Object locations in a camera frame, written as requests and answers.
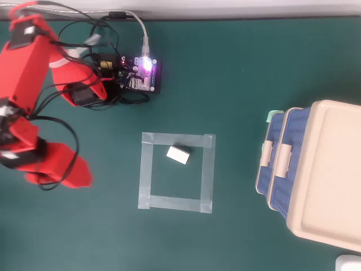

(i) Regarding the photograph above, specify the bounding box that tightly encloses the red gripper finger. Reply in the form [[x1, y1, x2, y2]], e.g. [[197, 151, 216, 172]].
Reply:
[[42, 142, 94, 189], [24, 170, 60, 186]]

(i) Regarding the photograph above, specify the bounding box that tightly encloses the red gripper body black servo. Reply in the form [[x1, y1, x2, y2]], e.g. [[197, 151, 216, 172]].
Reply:
[[0, 135, 49, 173]]

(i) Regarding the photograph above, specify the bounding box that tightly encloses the beige drawer handle green tape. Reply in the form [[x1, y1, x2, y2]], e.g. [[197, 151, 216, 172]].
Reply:
[[259, 139, 275, 168]]

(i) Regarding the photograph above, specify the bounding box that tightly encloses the blue woven drawer taped handle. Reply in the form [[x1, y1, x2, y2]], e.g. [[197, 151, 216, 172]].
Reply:
[[254, 112, 286, 199]]

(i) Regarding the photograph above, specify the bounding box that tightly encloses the white toy brick cube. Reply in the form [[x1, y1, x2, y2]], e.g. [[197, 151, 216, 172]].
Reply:
[[165, 145, 193, 166]]

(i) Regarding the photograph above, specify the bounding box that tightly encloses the beige plastic drawer cabinet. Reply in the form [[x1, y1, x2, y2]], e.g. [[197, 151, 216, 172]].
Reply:
[[266, 99, 361, 253]]

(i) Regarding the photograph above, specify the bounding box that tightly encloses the servo controller circuit board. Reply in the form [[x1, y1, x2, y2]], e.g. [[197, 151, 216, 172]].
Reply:
[[95, 53, 164, 96]]

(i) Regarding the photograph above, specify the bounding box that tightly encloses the mint green tape piece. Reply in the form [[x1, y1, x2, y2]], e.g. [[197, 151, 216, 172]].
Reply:
[[266, 110, 284, 124]]

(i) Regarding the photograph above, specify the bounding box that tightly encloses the white plastic object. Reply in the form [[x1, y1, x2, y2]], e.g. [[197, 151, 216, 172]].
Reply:
[[334, 254, 361, 271]]

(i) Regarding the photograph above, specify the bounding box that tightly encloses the black wrist servo cable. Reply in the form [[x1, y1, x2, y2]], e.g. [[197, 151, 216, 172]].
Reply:
[[28, 112, 80, 192]]

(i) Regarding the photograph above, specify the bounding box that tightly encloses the white cable tie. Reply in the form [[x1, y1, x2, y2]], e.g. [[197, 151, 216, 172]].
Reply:
[[49, 57, 68, 69]]

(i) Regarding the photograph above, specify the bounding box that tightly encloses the black base cable bundle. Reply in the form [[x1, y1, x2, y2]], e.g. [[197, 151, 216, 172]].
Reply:
[[50, 15, 151, 110]]

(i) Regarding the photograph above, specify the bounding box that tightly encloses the red arm wire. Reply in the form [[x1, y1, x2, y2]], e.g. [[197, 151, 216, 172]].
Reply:
[[7, 1, 39, 19]]

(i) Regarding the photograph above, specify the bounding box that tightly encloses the grey USB cable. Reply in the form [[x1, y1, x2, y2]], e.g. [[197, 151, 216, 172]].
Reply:
[[36, 7, 152, 57]]

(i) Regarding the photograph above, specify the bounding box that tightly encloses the beige plain drawer handle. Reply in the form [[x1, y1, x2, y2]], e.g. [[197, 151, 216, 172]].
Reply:
[[274, 143, 293, 178]]

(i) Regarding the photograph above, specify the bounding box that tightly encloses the blue woven drawer plain handle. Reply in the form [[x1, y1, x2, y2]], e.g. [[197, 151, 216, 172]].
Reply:
[[274, 107, 312, 222]]

